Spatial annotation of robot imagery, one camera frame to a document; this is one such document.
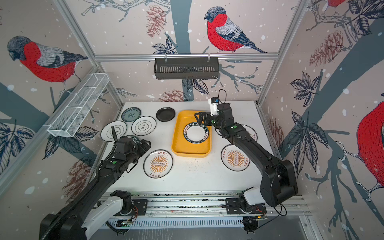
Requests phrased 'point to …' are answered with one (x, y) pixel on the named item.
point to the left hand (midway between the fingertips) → (149, 143)
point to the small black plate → (165, 114)
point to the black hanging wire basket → (189, 68)
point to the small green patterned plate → (131, 114)
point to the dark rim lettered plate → (196, 133)
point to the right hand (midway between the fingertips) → (202, 112)
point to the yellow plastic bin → (180, 147)
